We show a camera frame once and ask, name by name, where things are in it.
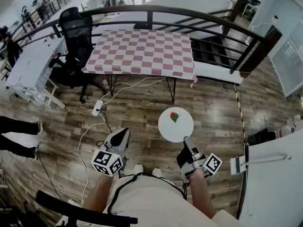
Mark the black chair armrest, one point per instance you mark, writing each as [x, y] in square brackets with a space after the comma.
[82, 209]

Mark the white power strip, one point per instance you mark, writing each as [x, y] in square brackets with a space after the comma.
[97, 107]

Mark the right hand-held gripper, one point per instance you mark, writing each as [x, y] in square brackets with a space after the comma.
[197, 163]

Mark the white bowling pin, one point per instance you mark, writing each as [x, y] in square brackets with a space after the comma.
[294, 119]
[285, 131]

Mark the white round plate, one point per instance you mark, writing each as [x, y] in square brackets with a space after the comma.
[174, 130]

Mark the red and green toy food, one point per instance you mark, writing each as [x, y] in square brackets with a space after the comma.
[174, 117]

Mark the person's white shirt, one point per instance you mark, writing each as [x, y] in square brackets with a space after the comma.
[154, 202]

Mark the person's left forearm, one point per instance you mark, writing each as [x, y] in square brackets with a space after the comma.
[99, 193]

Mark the dark metal railing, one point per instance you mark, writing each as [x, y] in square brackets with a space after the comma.
[165, 9]

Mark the person's white shoe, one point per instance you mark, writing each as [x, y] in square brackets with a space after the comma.
[138, 168]
[156, 172]

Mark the black-legged table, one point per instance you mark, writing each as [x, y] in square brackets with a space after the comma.
[173, 98]

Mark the black mesh office chair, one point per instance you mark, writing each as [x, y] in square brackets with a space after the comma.
[75, 37]

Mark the white slatted desk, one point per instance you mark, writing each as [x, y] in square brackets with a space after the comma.
[30, 65]

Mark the frosted glass partition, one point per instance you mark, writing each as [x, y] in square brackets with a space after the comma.
[288, 65]

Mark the black box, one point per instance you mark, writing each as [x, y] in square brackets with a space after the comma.
[260, 137]

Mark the yellow black striped tape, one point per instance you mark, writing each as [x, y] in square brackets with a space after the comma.
[241, 112]

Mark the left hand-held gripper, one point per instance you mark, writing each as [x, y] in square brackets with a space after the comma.
[107, 162]

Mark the metal desk clamp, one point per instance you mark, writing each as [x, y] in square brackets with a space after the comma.
[236, 165]

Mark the pink checkered tablecloth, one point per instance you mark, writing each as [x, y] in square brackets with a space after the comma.
[142, 52]

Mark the clear bottle with red cap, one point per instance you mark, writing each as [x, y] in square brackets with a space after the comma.
[105, 83]

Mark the white smooth desk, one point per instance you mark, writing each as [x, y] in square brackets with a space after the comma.
[274, 193]

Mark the person's right forearm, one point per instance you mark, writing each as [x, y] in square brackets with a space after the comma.
[201, 193]

